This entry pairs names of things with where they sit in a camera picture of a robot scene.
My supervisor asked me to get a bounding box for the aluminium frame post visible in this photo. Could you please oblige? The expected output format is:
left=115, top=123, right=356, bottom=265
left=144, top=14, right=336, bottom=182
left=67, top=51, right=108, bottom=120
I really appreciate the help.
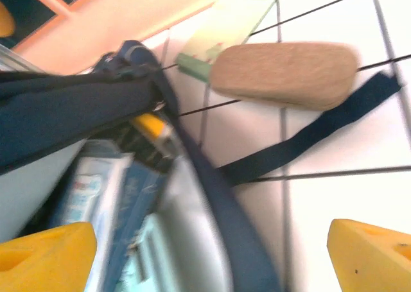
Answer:
left=0, top=43, right=44, bottom=73

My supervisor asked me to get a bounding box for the tan pencil case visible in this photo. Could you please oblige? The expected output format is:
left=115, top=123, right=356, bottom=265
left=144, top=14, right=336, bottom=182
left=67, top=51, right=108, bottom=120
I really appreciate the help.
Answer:
left=208, top=42, right=359, bottom=112

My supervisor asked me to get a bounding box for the pale green notepad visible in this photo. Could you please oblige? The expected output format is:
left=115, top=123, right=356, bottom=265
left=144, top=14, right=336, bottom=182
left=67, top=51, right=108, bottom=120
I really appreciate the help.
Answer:
left=175, top=0, right=277, bottom=83

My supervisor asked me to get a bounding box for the dark floral wall panel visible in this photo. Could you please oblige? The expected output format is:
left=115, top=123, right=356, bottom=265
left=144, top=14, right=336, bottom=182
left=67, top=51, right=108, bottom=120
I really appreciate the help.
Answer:
left=0, top=0, right=100, bottom=49

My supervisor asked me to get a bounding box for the blue notebook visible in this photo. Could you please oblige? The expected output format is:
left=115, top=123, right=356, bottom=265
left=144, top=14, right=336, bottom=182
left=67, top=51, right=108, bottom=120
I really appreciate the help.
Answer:
left=102, top=162, right=168, bottom=292

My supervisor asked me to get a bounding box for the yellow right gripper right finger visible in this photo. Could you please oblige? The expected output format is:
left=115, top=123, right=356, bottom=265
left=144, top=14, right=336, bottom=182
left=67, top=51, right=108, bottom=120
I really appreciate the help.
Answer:
left=327, top=218, right=411, bottom=292

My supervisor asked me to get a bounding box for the navy blue backpack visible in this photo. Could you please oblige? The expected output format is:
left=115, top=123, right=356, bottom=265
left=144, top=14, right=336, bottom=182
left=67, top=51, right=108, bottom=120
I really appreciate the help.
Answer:
left=0, top=40, right=402, bottom=292

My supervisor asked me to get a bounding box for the clear pack of pens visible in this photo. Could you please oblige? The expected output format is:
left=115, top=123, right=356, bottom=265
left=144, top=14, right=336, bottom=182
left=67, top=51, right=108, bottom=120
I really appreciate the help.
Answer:
left=48, top=141, right=134, bottom=292

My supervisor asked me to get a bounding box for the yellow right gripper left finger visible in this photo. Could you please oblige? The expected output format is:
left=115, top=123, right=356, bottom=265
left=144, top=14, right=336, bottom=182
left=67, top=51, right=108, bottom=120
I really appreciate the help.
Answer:
left=0, top=221, right=98, bottom=292

